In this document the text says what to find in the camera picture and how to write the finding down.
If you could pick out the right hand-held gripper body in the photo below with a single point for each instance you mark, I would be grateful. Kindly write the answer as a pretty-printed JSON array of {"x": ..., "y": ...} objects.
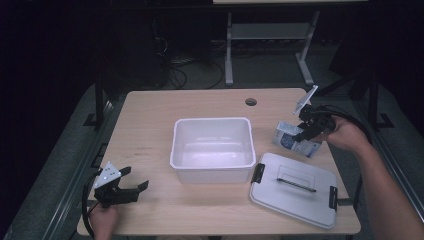
[{"x": 316, "y": 121}]

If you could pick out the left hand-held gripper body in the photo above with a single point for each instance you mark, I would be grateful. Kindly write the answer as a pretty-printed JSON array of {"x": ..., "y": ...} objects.
[{"x": 113, "y": 196}]

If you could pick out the white and blue box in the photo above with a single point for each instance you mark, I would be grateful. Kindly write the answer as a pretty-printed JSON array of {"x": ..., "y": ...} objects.
[{"x": 282, "y": 140}]

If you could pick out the white lid with black latches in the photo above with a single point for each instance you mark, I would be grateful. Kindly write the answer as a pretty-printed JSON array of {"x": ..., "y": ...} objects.
[{"x": 293, "y": 205}]

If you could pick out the white plastic bin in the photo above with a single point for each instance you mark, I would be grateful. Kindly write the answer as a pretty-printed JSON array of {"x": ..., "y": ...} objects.
[{"x": 213, "y": 150}]

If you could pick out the person's left hand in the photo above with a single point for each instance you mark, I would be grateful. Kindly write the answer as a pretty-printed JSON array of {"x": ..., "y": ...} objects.
[{"x": 104, "y": 221}]

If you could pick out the person's right hand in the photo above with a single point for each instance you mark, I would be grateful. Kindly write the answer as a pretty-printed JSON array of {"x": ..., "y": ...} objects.
[{"x": 346, "y": 136}]

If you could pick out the grey metal stand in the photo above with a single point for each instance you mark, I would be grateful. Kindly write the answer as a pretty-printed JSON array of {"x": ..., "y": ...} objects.
[{"x": 266, "y": 31}]

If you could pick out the grey metal frame rail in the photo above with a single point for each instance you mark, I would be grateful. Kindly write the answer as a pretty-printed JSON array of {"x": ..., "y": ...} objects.
[
  {"x": 75, "y": 180},
  {"x": 405, "y": 160}
]

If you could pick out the black metal post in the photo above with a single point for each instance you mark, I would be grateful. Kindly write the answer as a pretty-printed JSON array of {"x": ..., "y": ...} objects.
[
  {"x": 373, "y": 100},
  {"x": 99, "y": 103}
]

